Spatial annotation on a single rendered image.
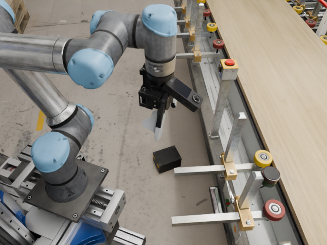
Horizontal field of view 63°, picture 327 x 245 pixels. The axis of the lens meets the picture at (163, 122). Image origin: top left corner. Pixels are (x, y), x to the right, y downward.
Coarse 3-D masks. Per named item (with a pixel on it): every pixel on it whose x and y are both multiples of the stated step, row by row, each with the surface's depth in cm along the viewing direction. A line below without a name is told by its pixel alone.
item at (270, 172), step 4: (268, 168) 95; (272, 168) 95; (264, 172) 94; (268, 172) 94; (272, 172) 94; (276, 172) 94; (268, 176) 93; (272, 176) 93; (276, 176) 93; (260, 188) 101
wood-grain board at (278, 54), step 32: (224, 0) 239; (256, 0) 239; (224, 32) 202; (256, 32) 202; (288, 32) 202; (256, 64) 174; (288, 64) 174; (320, 64) 174; (256, 96) 153; (288, 96) 153; (320, 96) 153; (288, 128) 136; (320, 128) 136; (288, 160) 123; (320, 160) 123; (288, 192) 112; (320, 192) 112; (320, 224) 103
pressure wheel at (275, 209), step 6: (270, 204) 108; (276, 204) 108; (282, 204) 108; (264, 210) 107; (270, 210) 106; (276, 210) 106; (282, 210) 106; (270, 216) 105; (276, 216) 104; (282, 216) 104
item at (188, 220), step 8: (176, 216) 109; (184, 216) 109; (192, 216) 109; (200, 216) 109; (208, 216) 109; (216, 216) 109; (224, 216) 109; (232, 216) 109; (256, 216) 109; (264, 216) 109; (176, 224) 108; (184, 224) 108; (192, 224) 109; (200, 224) 109
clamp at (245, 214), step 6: (234, 198) 115; (234, 204) 115; (240, 210) 110; (246, 210) 110; (240, 216) 108; (246, 216) 108; (252, 216) 108; (240, 222) 108; (252, 222) 106; (240, 228) 108; (246, 228) 107; (252, 228) 107
